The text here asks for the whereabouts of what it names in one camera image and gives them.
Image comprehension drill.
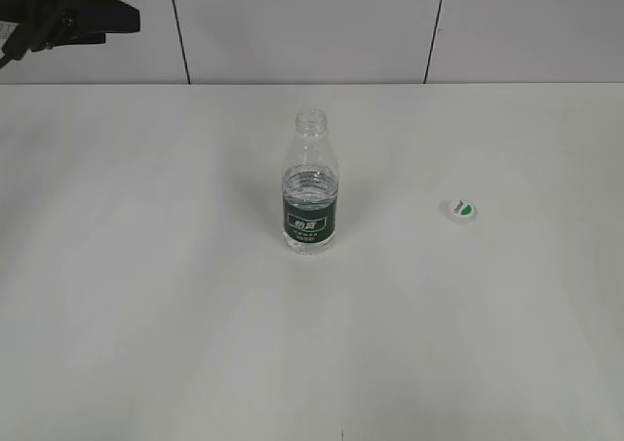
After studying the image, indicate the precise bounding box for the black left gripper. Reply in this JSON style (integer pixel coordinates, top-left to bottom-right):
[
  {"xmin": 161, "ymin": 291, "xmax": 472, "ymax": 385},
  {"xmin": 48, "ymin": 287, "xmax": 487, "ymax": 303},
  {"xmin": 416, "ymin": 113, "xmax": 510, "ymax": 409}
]
[{"xmin": 1, "ymin": 0, "xmax": 140, "ymax": 66}]

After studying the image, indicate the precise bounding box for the clear Cestbon water bottle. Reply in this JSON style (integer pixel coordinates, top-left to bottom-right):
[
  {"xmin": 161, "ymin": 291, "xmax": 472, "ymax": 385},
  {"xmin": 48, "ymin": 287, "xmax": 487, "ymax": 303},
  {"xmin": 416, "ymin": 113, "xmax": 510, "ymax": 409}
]
[{"xmin": 281, "ymin": 109, "xmax": 339, "ymax": 255}]

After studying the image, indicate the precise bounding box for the white green bottle cap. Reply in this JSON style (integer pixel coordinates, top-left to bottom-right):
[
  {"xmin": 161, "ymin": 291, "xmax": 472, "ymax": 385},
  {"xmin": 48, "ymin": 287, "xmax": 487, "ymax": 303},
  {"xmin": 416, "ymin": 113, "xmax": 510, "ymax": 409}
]
[{"xmin": 440, "ymin": 198, "xmax": 478, "ymax": 224}]

